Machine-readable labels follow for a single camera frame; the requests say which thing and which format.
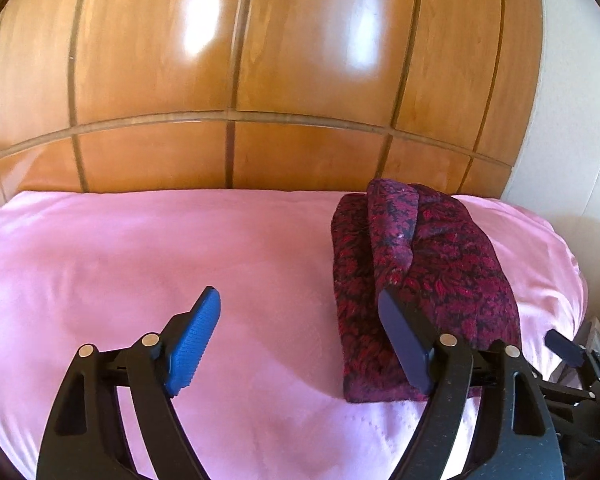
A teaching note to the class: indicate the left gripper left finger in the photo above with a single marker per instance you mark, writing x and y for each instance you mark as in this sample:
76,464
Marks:
84,436

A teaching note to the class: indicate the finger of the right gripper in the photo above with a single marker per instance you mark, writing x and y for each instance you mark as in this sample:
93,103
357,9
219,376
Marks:
570,353

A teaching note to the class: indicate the red floral patterned garment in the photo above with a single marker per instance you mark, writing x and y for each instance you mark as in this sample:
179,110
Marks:
424,244

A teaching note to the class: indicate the pink bed sheet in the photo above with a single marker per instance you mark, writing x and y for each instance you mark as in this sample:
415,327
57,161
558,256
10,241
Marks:
266,402

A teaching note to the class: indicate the wooden panel headboard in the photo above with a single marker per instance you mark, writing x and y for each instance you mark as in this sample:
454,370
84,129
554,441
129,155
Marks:
107,96

